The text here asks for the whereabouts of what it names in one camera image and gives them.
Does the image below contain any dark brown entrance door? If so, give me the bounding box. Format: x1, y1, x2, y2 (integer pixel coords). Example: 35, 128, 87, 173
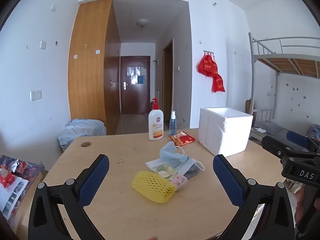
120, 56, 151, 115

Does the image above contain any blue face mask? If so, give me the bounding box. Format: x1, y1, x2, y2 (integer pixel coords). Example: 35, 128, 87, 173
160, 141, 191, 164
150, 155, 205, 175

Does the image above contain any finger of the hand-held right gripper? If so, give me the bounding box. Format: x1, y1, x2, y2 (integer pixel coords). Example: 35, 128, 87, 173
286, 131, 320, 153
261, 135, 320, 159

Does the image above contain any white lotion pump bottle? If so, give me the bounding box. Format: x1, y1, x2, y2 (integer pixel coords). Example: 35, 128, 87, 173
148, 98, 164, 141

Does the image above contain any grey cloth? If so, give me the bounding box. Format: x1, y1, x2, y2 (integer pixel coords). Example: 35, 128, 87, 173
184, 166, 201, 180

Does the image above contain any red snack packet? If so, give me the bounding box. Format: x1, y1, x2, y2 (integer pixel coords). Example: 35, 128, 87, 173
168, 131, 196, 147

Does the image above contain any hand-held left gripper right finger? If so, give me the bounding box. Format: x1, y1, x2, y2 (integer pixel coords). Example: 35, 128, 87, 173
212, 154, 296, 240

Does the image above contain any red bag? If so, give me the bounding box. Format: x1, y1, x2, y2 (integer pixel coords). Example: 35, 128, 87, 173
212, 74, 225, 93
197, 54, 213, 77
209, 59, 218, 77

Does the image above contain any wooden wardrobe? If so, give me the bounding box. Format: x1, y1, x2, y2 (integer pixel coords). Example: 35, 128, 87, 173
68, 0, 122, 135

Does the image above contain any yellow foam net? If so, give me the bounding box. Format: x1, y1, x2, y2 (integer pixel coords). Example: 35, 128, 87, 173
132, 171, 177, 204

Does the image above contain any colourful printed bag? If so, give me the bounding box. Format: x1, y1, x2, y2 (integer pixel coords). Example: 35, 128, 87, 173
0, 155, 45, 227

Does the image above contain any green tissue packet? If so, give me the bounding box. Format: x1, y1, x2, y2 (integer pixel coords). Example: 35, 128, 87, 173
155, 164, 177, 178

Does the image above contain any brown side door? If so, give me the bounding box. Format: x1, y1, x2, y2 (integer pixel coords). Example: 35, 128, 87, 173
162, 39, 174, 128

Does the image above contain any blue spray bottle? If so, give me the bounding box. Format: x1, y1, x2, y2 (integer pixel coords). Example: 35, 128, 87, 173
169, 111, 177, 136

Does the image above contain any white foam box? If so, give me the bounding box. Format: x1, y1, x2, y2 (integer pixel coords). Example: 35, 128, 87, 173
198, 107, 254, 156

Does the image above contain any light blue bedding bundle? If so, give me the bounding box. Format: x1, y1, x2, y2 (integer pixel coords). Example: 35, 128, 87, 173
58, 119, 107, 153

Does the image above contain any metal bunk bed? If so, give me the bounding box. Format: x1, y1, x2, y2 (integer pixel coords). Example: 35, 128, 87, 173
248, 32, 320, 150

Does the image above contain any grey blanket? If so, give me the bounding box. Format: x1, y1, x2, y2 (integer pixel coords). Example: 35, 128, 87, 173
255, 120, 283, 135

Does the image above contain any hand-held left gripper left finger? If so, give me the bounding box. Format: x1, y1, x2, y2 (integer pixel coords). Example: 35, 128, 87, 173
27, 154, 110, 240

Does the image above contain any patterned blue cloth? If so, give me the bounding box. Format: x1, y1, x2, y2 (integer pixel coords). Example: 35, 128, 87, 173
307, 124, 320, 140

